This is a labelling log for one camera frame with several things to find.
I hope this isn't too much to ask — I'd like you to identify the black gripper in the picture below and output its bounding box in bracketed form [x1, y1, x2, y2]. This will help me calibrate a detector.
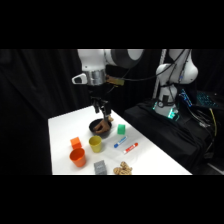
[89, 84, 112, 118]

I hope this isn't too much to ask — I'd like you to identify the blue pen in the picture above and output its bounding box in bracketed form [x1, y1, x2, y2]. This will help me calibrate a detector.
[113, 135, 128, 149]

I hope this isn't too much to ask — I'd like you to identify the red pen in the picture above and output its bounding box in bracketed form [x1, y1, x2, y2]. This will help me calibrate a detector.
[123, 142, 139, 155]

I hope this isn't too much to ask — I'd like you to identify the brown wooden figure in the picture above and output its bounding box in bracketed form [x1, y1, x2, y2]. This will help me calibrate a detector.
[92, 115, 115, 134]

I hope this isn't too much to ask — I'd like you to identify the black bowl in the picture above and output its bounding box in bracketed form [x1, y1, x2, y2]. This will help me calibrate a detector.
[88, 118, 113, 137]

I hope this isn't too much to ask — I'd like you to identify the green cup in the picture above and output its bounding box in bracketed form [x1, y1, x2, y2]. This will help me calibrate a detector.
[116, 124, 127, 136]

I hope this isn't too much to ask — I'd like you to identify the yellow cup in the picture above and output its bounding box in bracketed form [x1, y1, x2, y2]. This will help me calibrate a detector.
[88, 135, 103, 154]

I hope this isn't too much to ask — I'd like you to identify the orange block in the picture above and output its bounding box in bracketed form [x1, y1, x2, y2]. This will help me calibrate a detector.
[69, 136, 83, 150]

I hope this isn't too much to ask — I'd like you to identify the orange cup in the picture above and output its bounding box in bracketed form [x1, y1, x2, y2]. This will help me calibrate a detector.
[69, 147, 87, 168]

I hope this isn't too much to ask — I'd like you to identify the grey block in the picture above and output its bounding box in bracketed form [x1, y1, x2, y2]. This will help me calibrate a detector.
[93, 160, 108, 176]

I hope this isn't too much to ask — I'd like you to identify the black curtain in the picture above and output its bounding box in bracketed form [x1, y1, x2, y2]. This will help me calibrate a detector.
[0, 49, 224, 176]

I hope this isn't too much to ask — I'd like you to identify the black robot stand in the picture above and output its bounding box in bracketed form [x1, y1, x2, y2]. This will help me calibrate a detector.
[123, 99, 224, 176]

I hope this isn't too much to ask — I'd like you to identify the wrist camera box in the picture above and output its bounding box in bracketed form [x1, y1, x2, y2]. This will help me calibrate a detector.
[105, 75, 126, 87]

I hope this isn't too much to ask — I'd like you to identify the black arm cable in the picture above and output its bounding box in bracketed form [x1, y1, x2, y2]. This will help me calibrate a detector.
[105, 49, 188, 88]

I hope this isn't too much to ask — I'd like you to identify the yellow cable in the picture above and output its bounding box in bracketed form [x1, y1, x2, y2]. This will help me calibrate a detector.
[209, 107, 218, 138]

